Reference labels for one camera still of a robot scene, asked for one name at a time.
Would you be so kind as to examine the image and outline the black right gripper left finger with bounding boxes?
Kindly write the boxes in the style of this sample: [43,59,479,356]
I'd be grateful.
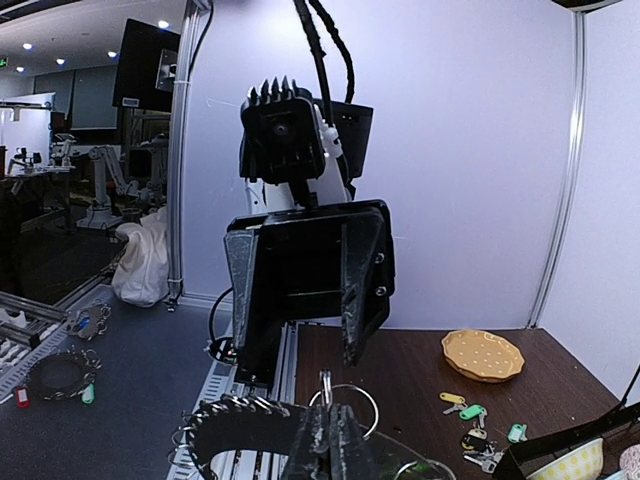
[280,405,330,480]

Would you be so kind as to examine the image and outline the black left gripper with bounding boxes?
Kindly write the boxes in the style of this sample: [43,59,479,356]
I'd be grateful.
[224,199,395,385]

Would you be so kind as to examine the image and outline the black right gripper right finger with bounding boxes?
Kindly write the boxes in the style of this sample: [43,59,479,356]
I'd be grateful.
[328,404,378,480]

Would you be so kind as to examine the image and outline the large grey red keyring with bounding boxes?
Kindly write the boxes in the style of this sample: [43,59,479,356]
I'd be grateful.
[167,369,456,480]

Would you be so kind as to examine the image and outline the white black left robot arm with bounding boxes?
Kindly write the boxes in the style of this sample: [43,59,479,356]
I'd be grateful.
[224,97,395,387]

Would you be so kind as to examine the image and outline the yellow green tag keys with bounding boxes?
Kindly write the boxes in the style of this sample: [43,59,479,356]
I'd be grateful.
[439,392,487,421]

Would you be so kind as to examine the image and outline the spare black keyring on floor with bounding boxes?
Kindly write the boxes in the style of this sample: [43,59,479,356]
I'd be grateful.
[14,349,102,408]

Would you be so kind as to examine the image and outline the black head key bunch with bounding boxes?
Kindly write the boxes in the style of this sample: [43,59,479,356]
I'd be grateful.
[461,424,527,474]

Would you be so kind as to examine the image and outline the yellow dotted plate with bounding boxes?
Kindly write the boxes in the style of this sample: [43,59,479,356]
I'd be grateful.
[441,329,525,384]

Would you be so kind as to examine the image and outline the white cloth bag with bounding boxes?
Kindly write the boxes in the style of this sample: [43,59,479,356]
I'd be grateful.
[111,207,169,308]

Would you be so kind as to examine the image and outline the blue yellow patterned bowl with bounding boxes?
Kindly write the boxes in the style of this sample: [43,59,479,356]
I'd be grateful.
[527,437,604,480]

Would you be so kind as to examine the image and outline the pink patterned bowl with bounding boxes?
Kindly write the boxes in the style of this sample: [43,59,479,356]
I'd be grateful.
[619,444,640,480]

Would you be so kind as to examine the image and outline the black wire dish rack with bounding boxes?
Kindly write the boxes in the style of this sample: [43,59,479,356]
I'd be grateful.
[491,369,639,480]

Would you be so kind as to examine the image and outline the black wall monitor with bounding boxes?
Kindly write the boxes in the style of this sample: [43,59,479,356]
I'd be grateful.
[112,18,181,113]

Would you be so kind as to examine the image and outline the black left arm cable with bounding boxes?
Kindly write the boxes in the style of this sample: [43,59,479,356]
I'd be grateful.
[292,0,357,126]

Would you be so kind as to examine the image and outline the left aluminium frame post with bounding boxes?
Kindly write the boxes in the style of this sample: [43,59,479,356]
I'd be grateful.
[527,9,589,330]

